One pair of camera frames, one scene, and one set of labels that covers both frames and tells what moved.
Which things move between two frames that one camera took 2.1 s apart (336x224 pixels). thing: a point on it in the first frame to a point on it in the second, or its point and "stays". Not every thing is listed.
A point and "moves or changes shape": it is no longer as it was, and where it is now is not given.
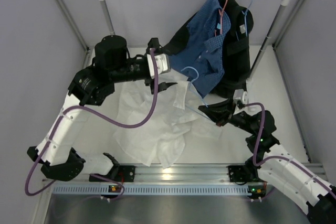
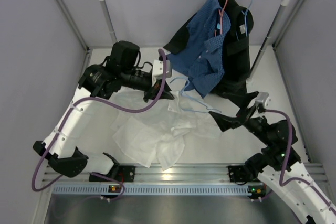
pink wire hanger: x=221 y=12 stays
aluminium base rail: x=160 y=173 stays
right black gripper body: x=222 y=118 to x=256 y=125
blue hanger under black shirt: x=245 y=16 stays
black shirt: x=235 y=48 stays
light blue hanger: x=193 y=86 to x=208 y=107
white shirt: x=178 y=118 moves or changes shape
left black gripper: x=154 y=43 to x=153 y=91
